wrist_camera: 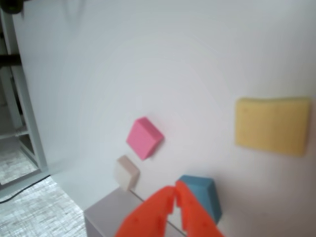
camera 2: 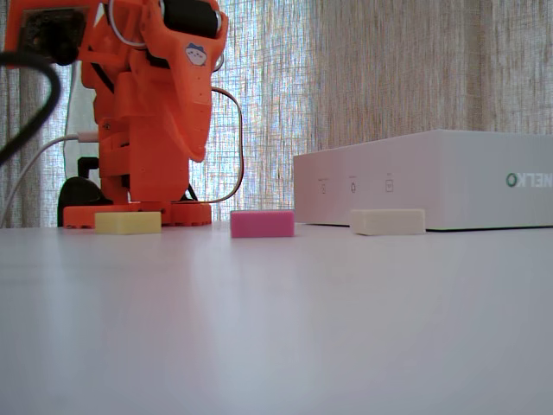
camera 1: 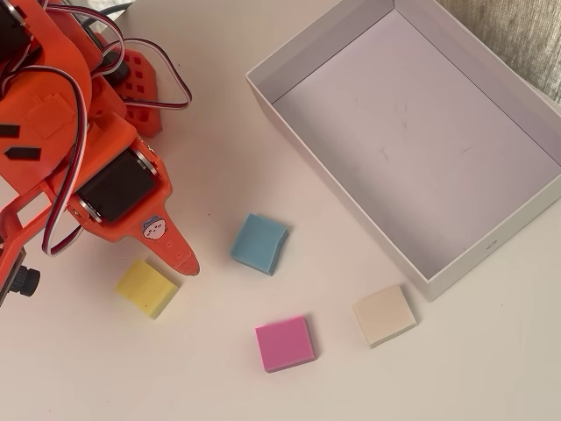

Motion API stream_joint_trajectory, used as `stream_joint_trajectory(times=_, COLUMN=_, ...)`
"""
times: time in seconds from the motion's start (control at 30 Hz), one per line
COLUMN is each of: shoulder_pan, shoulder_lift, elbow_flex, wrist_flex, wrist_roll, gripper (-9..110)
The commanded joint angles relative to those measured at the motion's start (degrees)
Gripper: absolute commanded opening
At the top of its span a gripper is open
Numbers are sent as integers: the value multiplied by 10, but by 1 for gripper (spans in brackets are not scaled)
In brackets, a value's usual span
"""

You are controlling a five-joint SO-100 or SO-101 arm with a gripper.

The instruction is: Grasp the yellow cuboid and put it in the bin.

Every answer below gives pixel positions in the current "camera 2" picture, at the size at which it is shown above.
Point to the beige woven curtain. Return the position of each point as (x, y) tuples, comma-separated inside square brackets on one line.
[(389, 65)]

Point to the pink cuboid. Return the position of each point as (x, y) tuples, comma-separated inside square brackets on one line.
[(261, 224)]

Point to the yellow cuboid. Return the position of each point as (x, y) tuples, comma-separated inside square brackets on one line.
[(127, 222)]

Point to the wrist camera in orange mount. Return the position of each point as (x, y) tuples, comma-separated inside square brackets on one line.
[(47, 30)]

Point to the orange gripper black motor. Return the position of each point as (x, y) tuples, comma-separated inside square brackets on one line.
[(195, 108)]

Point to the white box bin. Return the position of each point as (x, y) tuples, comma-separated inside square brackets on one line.
[(432, 173)]

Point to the white cuboid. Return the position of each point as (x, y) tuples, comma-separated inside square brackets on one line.
[(386, 221)]

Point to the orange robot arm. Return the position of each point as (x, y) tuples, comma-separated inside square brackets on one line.
[(147, 173)]

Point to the black table clamp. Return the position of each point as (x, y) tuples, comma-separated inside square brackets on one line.
[(80, 194)]

